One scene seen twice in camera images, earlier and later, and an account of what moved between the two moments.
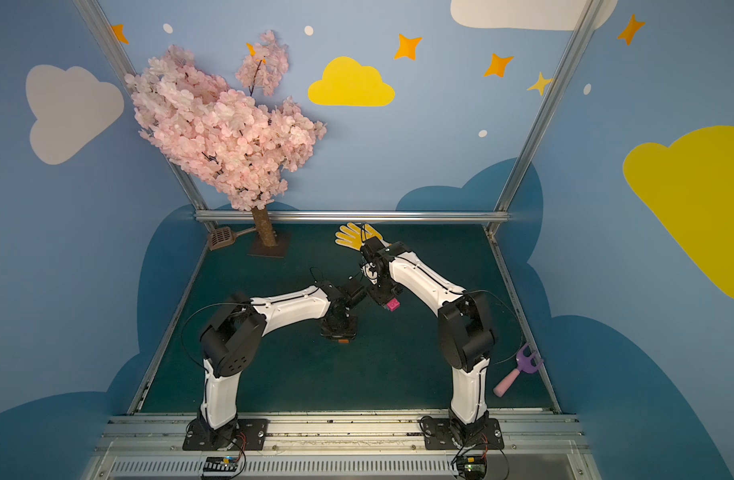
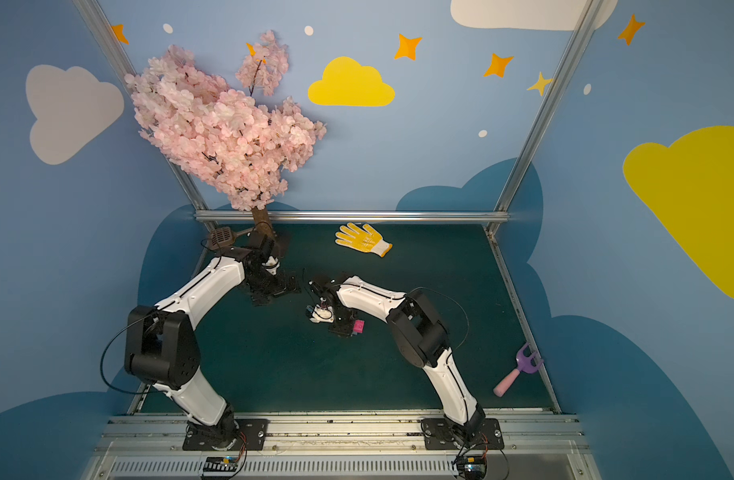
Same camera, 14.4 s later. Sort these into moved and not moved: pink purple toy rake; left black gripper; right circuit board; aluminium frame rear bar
Moved: left black gripper
Not moved: pink purple toy rake; right circuit board; aluminium frame rear bar
